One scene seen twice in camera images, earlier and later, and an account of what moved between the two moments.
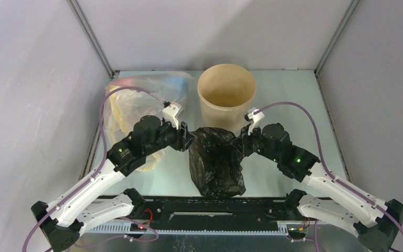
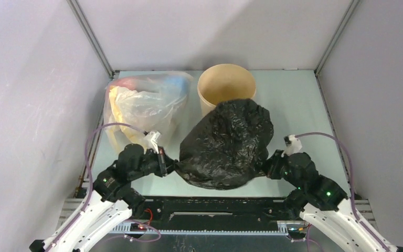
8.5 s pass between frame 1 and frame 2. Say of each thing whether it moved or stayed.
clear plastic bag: stayed
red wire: stayed
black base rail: stayed
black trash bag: moved
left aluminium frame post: stayed
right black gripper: moved
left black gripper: moved
